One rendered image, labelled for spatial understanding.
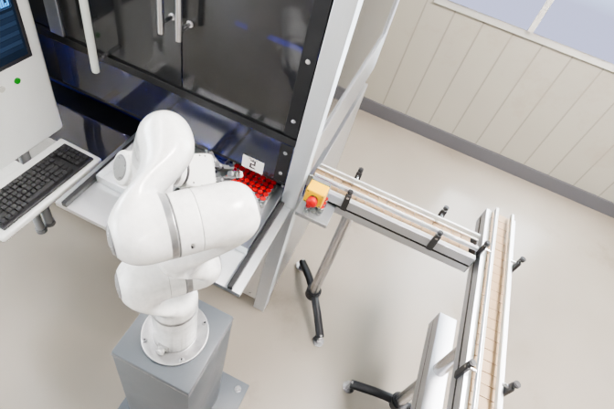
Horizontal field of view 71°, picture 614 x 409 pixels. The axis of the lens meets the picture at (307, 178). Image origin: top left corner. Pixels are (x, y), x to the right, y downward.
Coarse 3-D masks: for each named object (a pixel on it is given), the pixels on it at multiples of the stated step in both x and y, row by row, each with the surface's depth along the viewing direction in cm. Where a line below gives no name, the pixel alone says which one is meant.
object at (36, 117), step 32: (0, 0) 128; (0, 32) 133; (32, 32) 144; (0, 64) 138; (32, 64) 149; (0, 96) 143; (32, 96) 155; (0, 128) 149; (32, 128) 162; (0, 160) 155
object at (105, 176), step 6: (132, 144) 165; (198, 150) 174; (108, 168) 156; (96, 174) 151; (102, 174) 155; (108, 174) 157; (102, 180) 152; (108, 180) 151; (114, 180) 156; (108, 186) 153; (114, 186) 151; (120, 186) 150; (126, 186) 155; (120, 192) 152
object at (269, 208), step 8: (216, 176) 164; (280, 192) 168; (272, 200) 165; (280, 200) 164; (264, 208) 161; (272, 208) 158; (264, 216) 159; (264, 224) 154; (256, 232) 153; (248, 240) 150; (240, 248) 146; (248, 248) 144
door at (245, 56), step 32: (192, 0) 122; (224, 0) 119; (256, 0) 115; (288, 0) 111; (192, 32) 130; (224, 32) 125; (256, 32) 121; (288, 32) 117; (192, 64) 138; (224, 64) 133; (256, 64) 128; (288, 64) 124; (224, 96) 141; (256, 96) 136; (288, 96) 131
